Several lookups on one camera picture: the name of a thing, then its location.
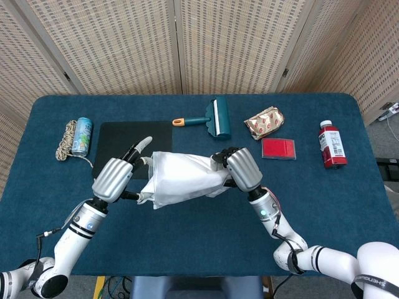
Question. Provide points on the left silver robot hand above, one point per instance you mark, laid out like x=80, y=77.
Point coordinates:
x=112, y=180

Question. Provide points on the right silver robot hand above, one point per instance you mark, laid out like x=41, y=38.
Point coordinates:
x=244, y=168

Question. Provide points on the translucent plastic bag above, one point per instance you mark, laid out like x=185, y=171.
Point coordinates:
x=159, y=199

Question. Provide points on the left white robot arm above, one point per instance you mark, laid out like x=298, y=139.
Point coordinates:
x=74, y=240

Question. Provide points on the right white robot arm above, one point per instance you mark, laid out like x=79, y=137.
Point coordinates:
x=330, y=261

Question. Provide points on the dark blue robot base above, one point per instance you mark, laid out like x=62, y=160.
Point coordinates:
x=196, y=288

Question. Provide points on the red card holder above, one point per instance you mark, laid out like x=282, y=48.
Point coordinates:
x=277, y=148

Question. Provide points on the black mouse pad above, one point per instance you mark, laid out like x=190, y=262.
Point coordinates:
x=121, y=137

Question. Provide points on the gold foil snack packet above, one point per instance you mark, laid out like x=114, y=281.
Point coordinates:
x=265, y=123

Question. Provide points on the light blue drink can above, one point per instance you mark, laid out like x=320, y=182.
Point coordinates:
x=82, y=137

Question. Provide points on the teal lint roller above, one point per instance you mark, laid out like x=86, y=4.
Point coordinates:
x=221, y=118

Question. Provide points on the red juice bottle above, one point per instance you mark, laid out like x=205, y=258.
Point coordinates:
x=333, y=146

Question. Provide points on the metal screen hinge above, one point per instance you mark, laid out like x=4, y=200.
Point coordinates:
x=66, y=76
x=285, y=73

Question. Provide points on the woven folding screen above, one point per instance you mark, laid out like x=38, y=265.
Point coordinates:
x=124, y=46

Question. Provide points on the white power strip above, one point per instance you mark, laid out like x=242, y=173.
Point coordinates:
x=391, y=110

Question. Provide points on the black frame object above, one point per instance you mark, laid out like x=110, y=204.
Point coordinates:
x=388, y=168

